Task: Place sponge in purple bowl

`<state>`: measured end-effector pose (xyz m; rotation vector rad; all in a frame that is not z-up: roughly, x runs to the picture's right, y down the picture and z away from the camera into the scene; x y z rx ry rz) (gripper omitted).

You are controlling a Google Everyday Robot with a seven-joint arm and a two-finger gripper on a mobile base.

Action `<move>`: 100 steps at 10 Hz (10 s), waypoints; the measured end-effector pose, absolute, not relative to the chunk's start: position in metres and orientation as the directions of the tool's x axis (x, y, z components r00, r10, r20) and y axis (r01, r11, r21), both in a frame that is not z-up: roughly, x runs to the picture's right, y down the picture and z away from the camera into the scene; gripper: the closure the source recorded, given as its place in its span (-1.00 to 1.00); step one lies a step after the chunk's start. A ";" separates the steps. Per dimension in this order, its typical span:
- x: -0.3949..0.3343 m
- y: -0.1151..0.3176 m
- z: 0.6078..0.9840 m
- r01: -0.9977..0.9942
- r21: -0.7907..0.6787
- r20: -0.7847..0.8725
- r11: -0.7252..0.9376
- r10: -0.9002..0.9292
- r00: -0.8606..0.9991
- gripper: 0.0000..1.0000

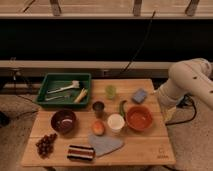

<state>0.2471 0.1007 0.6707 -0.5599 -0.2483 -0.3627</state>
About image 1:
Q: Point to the orange peach fruit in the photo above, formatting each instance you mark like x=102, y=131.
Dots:
x=98, y=128

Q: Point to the white cup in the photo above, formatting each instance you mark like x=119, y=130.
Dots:
x=115, y=122

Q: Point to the green plastic cup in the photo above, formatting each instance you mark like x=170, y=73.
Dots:
x=110, y=91

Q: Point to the blue sponge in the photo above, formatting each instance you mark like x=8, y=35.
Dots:
x=139, y=96

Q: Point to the green cucumber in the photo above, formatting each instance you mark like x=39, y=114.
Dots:
x=121, y=108

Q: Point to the grey blue cloth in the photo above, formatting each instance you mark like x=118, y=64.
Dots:
x=104, y=144

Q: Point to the dark metal cup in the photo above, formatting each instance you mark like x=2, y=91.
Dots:
x=98, y=108

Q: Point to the white dish brush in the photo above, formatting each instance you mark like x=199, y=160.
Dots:
x=75, y=84

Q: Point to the bunch of red grapes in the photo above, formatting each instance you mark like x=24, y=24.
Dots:
x=45, y=145

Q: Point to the green plastic tray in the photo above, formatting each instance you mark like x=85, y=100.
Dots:
x=65, y=90

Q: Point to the purple bowl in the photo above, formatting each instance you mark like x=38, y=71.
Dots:
x=63, y=121

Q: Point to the striped folded cloth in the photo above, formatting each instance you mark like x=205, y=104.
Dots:
x=81, y=153

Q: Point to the silver fork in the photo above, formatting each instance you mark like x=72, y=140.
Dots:
x=57, y=97

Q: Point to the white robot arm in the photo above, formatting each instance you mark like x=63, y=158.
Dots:
x=188, y=76

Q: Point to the orange bowl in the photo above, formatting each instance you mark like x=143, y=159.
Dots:
x=139, y=118

